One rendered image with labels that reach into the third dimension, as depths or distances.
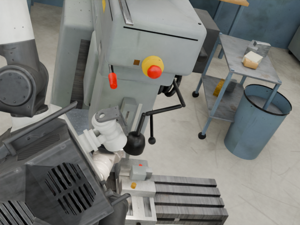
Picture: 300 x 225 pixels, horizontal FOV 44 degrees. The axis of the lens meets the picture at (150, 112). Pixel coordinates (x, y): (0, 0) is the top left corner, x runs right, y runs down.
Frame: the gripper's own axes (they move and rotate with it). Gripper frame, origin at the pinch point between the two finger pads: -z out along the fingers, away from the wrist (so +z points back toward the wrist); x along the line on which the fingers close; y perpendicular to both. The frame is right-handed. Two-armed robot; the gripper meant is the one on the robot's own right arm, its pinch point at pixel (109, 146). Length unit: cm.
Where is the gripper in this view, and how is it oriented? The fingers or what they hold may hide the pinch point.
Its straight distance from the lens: 152.2
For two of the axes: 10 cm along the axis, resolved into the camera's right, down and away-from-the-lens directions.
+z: -2.0, 5.3, -8.3
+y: -2.6, 7.8, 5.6
